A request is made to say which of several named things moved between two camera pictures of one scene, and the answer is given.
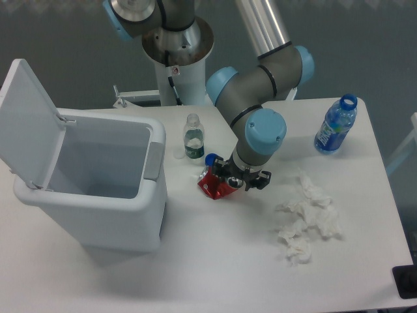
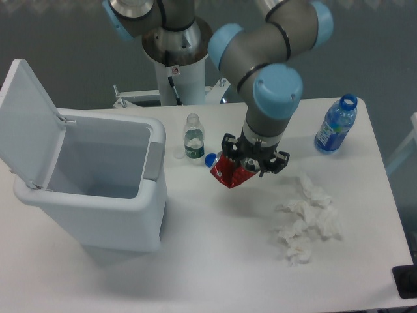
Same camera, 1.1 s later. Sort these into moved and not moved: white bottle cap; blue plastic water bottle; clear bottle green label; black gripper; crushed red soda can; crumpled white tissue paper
Moved: crushed red soda can; black gripper
Not moved: crumpled white tissue paper; clear bottle green label; white bottle cap; blue plastic water bottle
